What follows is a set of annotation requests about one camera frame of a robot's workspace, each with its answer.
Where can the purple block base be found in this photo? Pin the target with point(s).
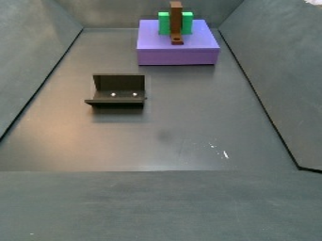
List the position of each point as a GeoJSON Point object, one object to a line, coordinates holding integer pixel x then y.
{"type": "Point", "coordinates": [155, 50]}

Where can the green upright block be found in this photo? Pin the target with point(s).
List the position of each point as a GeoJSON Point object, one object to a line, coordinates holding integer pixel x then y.
{"type": "Point", "coordinates": [165, 23]}

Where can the black angle bracket fixture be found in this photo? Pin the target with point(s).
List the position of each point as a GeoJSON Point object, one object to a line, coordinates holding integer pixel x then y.
{"type": "Point", "coordinates": [121, 83]}

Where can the brown upright bracket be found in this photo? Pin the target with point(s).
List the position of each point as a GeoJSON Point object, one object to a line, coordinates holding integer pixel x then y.
{"type": "Point", "coordinates": [175, 22]}

